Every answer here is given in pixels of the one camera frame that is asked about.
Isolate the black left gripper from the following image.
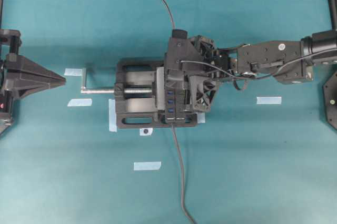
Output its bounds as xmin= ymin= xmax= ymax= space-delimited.
xmin=1 ymin=29 xmax=66 ymax=127

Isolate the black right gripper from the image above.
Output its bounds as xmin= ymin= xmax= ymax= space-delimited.
xmin=164 ymin=36 xmax=237 ymax=111

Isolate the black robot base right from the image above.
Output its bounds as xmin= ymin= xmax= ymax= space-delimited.
xmin=323 ymin=72 xmax=337 ymax=130

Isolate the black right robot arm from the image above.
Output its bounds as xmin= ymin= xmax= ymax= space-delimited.
xmin=164 ymin=29 xmax=336 ymax=115

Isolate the black multi-port USB hub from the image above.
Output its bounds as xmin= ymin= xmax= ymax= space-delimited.
xmin=165 ymin=69 xmax=186 ymax=125

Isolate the blue tape strip upper left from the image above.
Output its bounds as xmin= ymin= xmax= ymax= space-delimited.
xmin=64 ymin=68 xmax=82 ymax=76

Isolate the blue tape strip middle left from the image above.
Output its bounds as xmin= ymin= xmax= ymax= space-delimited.
xmin=67 ymin=98 xmax=92 ymax=107

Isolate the black bench vise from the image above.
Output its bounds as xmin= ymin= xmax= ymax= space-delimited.
xmin=81 ymin=58 xmax=197 ymax=129

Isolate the blue tape strip right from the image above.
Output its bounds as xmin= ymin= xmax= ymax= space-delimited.
xmin=256 ymin=96 xmax=282 ymax=105

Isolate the blue tape strip under vise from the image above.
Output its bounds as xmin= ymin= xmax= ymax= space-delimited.
xmin=108 ymin=99 xmax=117 ymax=133

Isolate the blue tape strip bottom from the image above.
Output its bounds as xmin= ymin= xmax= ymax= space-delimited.
xmin=133 ymin=161 xmax=162 ymax=171

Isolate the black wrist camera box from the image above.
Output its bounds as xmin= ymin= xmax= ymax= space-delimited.
xmin=172 ymin=29 xmax=187 ymax=39

